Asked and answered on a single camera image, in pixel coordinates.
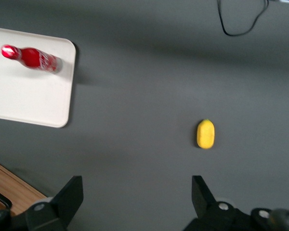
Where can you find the wooden two-drawer cabinet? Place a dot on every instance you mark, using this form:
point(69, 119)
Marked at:
point(17, 187)

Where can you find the white rectangular plastic tray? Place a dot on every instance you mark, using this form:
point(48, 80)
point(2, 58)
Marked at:
point(26, 96)

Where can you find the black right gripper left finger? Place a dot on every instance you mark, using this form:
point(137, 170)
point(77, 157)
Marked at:
point(67, 199)

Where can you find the yellow lemon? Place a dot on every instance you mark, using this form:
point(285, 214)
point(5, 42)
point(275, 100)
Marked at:
point(206, 134)

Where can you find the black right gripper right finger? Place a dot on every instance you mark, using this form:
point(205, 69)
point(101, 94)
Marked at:
point(204, 204)

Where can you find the red coke bottle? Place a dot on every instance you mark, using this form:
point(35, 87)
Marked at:
point(32, 57)

